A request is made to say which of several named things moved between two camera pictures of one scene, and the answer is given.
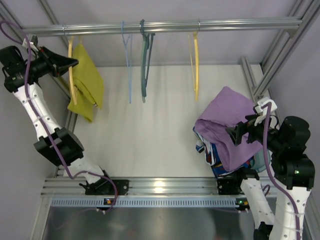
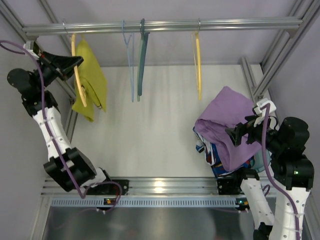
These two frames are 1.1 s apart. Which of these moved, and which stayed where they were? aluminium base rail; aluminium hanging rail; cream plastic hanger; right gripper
Moved: cream plastic hanger
Stayed: aluminium base rail; aluminium hanging rail; right gripper
